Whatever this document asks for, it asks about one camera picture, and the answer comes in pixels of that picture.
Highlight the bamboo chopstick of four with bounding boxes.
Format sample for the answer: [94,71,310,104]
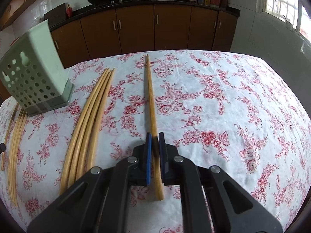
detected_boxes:
[59,68,109,195]
[61,69,112,189]
[86,69,115,170]
[74,70,111,180]

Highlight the brown lower kitchen cabinets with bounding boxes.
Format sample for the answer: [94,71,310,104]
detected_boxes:
[51,4,240,68]

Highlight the green perforated utensil holder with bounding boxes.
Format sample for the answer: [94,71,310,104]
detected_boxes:
[1,20,74,116]

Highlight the window with grid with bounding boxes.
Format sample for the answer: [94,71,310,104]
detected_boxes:
[260,0,310,41]

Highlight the small red bottle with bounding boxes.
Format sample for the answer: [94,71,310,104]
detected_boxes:
[66,4,73,18]

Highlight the floral red white tablecloth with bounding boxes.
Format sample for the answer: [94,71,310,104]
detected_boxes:
[1,50,310,229]

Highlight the black box on counter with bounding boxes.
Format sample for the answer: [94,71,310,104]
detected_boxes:
[44,3,67,28]

